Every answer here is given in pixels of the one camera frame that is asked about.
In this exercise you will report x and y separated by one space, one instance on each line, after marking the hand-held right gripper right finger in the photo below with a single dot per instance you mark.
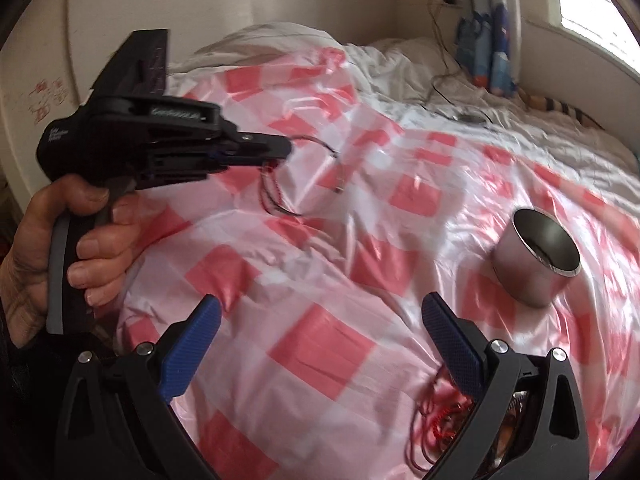
450 340

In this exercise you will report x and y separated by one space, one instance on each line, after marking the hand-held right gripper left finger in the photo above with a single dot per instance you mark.
190 350

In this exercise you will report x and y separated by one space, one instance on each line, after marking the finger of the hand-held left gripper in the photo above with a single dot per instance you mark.
265 146
245 162

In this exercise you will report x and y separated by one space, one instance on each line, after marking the round metal cup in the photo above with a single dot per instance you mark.
525 280

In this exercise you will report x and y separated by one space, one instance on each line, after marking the person's left forearm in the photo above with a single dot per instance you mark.
25 400

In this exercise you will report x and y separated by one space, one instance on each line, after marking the person's left hand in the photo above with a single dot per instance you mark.
30 260

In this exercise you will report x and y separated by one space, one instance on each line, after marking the pink checkered plastic sheet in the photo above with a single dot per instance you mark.
325 280

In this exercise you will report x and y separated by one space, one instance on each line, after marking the cream bed headboard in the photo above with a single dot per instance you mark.
225 0

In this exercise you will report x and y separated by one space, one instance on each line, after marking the white quilt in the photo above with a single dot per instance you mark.
400 75

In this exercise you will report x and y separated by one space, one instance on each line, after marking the small dark device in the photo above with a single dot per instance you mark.
470 118

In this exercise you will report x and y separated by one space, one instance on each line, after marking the blue printed curtain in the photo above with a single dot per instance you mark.
495 35

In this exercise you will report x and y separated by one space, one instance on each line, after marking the striped pillow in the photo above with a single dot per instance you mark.
555 105

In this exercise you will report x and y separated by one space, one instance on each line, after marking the window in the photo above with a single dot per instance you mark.
590 0

